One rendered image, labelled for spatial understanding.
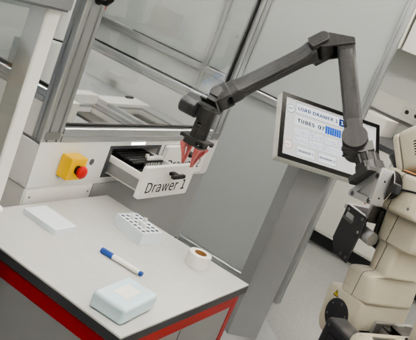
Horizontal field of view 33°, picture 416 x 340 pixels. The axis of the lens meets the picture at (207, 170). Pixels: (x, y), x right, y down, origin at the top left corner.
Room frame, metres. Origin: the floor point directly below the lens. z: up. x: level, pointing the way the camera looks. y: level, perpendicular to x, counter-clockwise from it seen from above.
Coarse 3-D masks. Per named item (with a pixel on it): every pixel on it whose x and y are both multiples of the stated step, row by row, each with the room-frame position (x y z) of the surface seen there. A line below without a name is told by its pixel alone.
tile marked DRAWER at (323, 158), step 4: (320, 152) 2.95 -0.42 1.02; (320, 156) 2.94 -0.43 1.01; (324, 156) 2.95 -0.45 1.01; (328, 156) 2.96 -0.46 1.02; (320, 160) 2.93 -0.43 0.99; (324, 160) 2.94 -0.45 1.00; (328, 160) 2.95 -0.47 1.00; (332, 160) 2.96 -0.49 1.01; (328, 164) 2.94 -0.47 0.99; (332, 164) 2.95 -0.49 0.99
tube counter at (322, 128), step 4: (320, 124) 3.03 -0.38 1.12; (320, 128) 3.02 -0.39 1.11; (324, 128) 3.03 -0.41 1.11; (328, 128) 3.04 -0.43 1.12; (332, 128) 3.05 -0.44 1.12; (324, 132) 3.02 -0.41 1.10; (328, 132) 3.03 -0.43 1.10; (332, 132) 3.04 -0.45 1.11; (336, 132) 3.05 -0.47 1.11; (340, 132) 3.06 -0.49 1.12; (336, 136) 3.04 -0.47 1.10; (340, 136) 3.05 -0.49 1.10
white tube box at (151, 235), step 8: (120, 216) 1.93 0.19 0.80; (128, 216) 1.96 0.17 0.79; (136, 216) 1.98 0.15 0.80; (120, 224) 1.92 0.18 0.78; (128, 224) 1.91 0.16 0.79; (136, 224) 1.92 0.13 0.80; (128, 232) 1.90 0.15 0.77; (136, 232) 1.88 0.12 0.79; (144, 232) 1.89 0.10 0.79; (152, 232) 1.91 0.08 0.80; (160, 232) 1.93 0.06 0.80; (136, 240) 1.88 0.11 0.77; (144, 240) 1.88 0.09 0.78; (152, 240) 1.91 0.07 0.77
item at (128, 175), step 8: (152, 152) 2.38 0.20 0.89; (112, 160) 2.15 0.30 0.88; (120, 160) 2.14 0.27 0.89; (112, 168) 2.14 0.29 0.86; (120, 168) 2.13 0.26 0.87; (128, 168) 2.12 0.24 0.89; (112, 176) 2.14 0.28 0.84; (120, 176) 2.12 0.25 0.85; (128, 176) 2.11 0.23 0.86; (136, 176) 2.10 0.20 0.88; (128, 184) 2.10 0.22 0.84; (136, 184) 2.09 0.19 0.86
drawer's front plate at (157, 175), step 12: (144, 168) 2.07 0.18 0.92; (156, 168) 2.10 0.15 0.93; (168, 168) 2.16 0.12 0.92; (180, 168) 2.23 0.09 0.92; (192, 168) 2.30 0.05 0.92; (144, 180) 2.07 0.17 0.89; (156, 180) 2.13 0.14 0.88; (168, 180) 2.19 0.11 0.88; (180, 180) 2.26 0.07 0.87; (156, 192) 2.15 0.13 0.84; (168, 192) 2.22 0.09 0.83; (180, 192) 2.29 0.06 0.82
